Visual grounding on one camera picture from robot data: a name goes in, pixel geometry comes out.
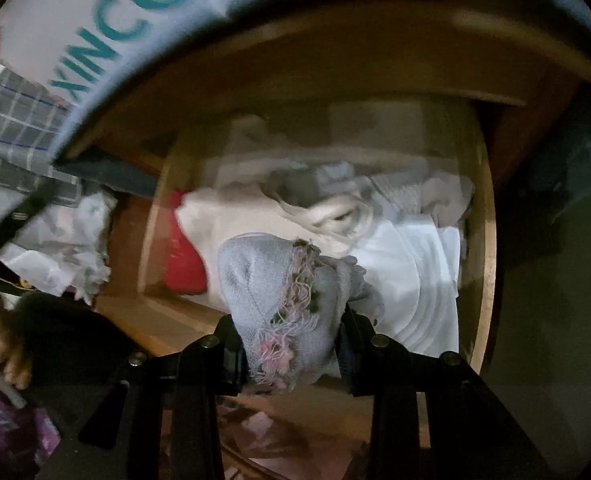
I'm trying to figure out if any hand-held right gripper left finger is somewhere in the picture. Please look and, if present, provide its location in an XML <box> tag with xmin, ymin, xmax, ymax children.
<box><xmin>36</xmin><ymin>312</ymin><xmax>249</xmax><ymax>480</ymax></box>

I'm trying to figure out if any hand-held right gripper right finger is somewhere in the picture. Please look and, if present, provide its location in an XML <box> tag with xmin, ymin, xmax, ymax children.
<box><xmin>338</xmin><ymin>305</ymin><xmax>556</xmax><ymax>480</ymax></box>

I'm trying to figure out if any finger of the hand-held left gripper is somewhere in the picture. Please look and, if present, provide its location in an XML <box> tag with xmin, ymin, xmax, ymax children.
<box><xmin>0</xmin><ymin>180</ymin><xmax>64</xmax><ymax>256</ymax></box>

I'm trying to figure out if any wooden drawer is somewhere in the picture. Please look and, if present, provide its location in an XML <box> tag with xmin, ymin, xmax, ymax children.
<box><xmin>93</xmin><ymin>102</ymin><xmax>499</xmax><ymax>456</ymax></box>

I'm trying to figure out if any grey floral lace underwear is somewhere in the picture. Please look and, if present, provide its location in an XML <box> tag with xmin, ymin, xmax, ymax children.
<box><xmin>217</xmin><ymin>232</ymin><xmax>383</xmax><ymax>393</ymax></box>

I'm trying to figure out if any red underwear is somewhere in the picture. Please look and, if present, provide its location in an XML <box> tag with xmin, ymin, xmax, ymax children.
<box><xmin>163</xmin><ymin>190</ymin><xmax>209</xmax><ymax>296</ymax></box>

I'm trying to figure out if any white shoe box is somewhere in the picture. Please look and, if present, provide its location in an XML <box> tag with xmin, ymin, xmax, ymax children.
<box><xmin>0</xmin><ymin>0</ymin><xmax>256</xmax><ymax>111</ymax></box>

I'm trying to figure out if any beige underwear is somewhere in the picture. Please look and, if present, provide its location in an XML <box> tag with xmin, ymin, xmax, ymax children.
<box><xmin>176</xmin><ymin>180</ymin><xmax>376</xmax><ymax>311</ymax></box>

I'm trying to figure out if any white textured underwear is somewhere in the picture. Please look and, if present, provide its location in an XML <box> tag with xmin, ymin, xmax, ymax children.
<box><xmin>370</xmin><ymin>172</ymin><xmax>429</xmax><ymax>213</ymax></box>

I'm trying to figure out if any white grey underwear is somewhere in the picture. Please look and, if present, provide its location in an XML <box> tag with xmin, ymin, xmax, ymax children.
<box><xmin>268</xmin><ymin>162</ymin><xmax>356</xmax><ymax>206</ymax></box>

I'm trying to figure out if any person's left hand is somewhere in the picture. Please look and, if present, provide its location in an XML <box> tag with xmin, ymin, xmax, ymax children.
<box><xmin>0</xmin><ymin>330</ymin><xmax>34</xmax><ymax>391</ymax></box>

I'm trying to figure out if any white plastic bag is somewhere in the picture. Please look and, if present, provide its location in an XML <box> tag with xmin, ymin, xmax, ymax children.
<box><xmin>0</xmin><ymin>192</ymin><xmax>119</xmax><ymax>306</ymax></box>

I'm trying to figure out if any grey plaid bedding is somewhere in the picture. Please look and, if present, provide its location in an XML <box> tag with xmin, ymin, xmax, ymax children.
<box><xmin>0</xmin><ymin>67</ymin><xmax>84</xmax><ymax>206</ymax></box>

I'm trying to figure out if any person's black trouser leg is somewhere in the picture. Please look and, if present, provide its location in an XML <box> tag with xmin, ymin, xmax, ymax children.
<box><xmin>6</xmin><ymin>292</ymin><xmax>141</xmax><ymax>411</ymax></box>

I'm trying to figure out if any purple cloth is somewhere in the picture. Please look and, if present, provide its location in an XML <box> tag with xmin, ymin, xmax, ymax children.
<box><xmin>0</xmin><ymin>375</ymin><xmax>61</xmax><ymax>480</ymax></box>

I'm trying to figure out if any wooden nightstand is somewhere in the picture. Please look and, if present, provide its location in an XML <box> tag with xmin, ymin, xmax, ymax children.
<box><xmin>60</xmin><ymin>0</ymin><xmax>591</xmax><ymax>201</ymax></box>

